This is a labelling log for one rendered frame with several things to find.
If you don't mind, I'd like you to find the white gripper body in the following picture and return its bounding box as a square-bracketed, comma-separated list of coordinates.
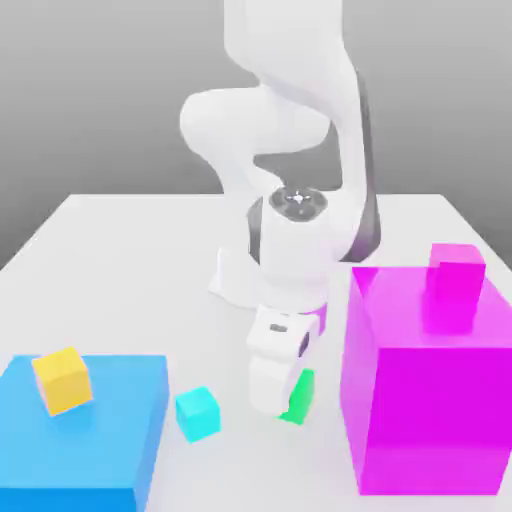
[246, 352, 300, 417]

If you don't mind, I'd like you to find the small green cube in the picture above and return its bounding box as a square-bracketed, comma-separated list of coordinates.
[278, 368, 316, 426]

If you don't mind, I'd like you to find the small cyan cube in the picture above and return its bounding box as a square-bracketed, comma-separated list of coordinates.
[174, 385, 222, 445]

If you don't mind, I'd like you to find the small yellow cube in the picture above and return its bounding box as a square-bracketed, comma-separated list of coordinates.
[31, 346, 94, 418]

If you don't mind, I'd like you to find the small magenta cube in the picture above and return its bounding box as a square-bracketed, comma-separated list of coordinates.
[422, 242, 488, 336]

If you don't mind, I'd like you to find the large magenta box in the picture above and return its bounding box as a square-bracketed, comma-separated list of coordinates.
[339, 265, 512, 497]

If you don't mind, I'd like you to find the large blue box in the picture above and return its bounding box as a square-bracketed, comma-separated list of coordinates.
[0, 353, 170, 512]

